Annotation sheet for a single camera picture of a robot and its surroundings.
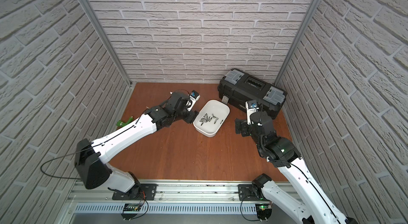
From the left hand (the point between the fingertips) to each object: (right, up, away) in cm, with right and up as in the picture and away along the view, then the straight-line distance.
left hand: (196, 106), depth 79 cm
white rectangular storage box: (+7, -15, +14) cm, 21 cm away
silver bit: (+10, -8, +21) cm, 25 cm away
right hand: (+24, -4, -10) cm, 27 cm away
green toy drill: (-48, -11, +16) cm, 52 cm away
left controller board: (-30, -48, -8) cm, 57 cm away
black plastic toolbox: (+23, +11, +16) cm, 30 cm away
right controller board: (+32, -47, -9) cm, 57 cm away
